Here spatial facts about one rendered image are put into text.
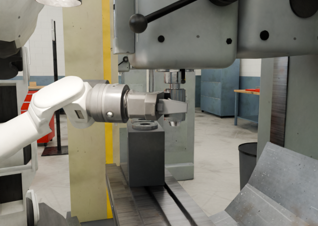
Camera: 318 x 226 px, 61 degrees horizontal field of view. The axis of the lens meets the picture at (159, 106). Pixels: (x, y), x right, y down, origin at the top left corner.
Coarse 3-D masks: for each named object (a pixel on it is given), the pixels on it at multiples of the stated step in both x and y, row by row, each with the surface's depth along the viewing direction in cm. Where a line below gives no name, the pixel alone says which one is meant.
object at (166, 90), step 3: (165, 90) 58; (168, 90) 57; (171, 90) 57; (174, 90) 57; (177, 90) 57; (180, 90) 57; (183, 90) 57; (171, 93) 57; (174, 93) 57; (177, 93) 57; (180, 93) 57
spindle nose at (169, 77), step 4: (164, 72) 58; (168, 72) 57; (172, 72) 56; (176, 72) 56; (180, 72) 56; (164, 76) 58; (168, 76) 57; (172, 76) 56; (176, 76) 56; (180, 76) 57; (164, 80) 58; (168, 80) 57; (172, 80) 56; (176, 80) 56; (180, 80) 57
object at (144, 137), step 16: (128, 128) 93; (144, 128) 90; (160, 128) 93; (128, 144) 88; (144, 144) 89; (160, 144) 89; (128, 160) 90; (144, 160) 89; (160, 160) 90; (128, 176) 95; (144, 176) 90; (160, 176) 91
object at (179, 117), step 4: (164, 96) 59; (168, 96) 57; (172, 96) 57; (176, 96) 57; (180, 96) 57; (184, 96) 58; (176, 100) 57; (180, 100) 57; (184, 100) 58; (164, 116) 59; (168, 116) 58; (172, 116) 57; (176, 116) 57; (180, 116) 58; (184, 116) 58; (168, 120) 58; (172, 120) 58; (176, 120) 57; (180, 120) 58; (184, 120) 59
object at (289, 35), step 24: (240, 0) 51; (264, 0) 49; (288, 0) 50; (312, 0) 51; (240, 24) 51; (264, 24) 49; (288, 24) 51; (312, 24) 52; (240, 48) 52; (264, 48) 51; (288, 48) 52; (312, 48) 53
